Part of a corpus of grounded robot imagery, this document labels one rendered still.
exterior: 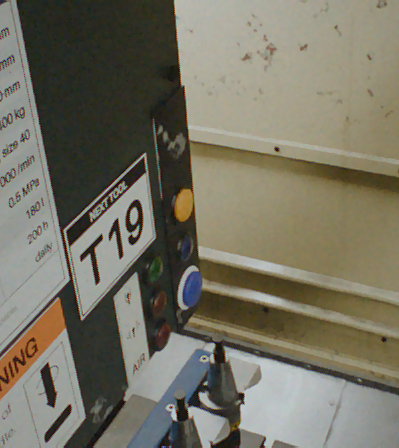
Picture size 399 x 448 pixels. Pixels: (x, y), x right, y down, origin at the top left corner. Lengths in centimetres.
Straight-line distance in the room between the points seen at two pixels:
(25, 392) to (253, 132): 99
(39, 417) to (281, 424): 118
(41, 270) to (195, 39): 96
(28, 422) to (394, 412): 122
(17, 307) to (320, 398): 126
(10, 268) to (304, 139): 99
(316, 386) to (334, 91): 65
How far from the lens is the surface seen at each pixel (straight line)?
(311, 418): 166
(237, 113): 141
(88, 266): 51
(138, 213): 55
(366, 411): 166
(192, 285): 64
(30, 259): 46
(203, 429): 111
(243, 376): 117
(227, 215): 154
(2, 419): 48
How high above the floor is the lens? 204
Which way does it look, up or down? 34 degrees down
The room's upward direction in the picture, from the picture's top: 5 degrees counter-clockwise
